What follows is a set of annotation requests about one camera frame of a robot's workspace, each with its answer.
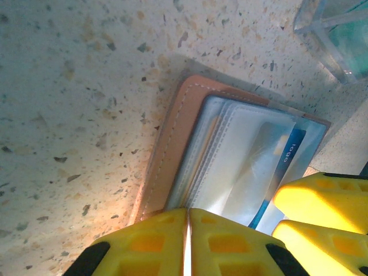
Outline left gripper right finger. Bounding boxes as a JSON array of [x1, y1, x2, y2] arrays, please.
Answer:
[[188, 208, 311, 276]]

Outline clear plastic tray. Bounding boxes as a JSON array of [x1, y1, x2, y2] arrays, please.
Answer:
[[293, 0, 368, 86]]

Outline teal credit card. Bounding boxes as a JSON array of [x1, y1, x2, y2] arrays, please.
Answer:
[[327, 5, 368, 81]]

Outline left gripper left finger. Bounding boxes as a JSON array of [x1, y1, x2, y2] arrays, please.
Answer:
[[62, 208, 189, 276]]

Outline tan leather card holder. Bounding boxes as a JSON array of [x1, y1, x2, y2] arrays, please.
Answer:
[[128, 74, 331, 231]]

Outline blue credit card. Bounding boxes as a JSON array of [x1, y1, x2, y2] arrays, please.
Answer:
[[248, 122, 307, 233]]

